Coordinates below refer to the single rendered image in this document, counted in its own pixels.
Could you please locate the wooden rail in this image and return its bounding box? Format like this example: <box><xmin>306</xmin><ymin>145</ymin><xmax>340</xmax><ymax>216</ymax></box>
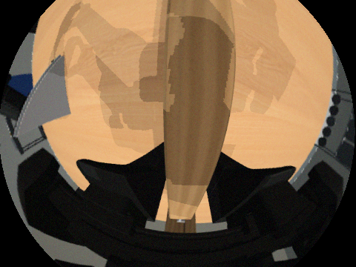
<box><xmin>163</xmin><ymin>0</ymin><xmax>237</xmax><ymax>222</ymax></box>

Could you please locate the wooden post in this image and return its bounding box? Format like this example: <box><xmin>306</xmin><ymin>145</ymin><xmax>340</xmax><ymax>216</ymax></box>
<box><xmin>165</xmin><ymin>210</ymin><xmax>196</xmax><ymax>234</ymax></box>

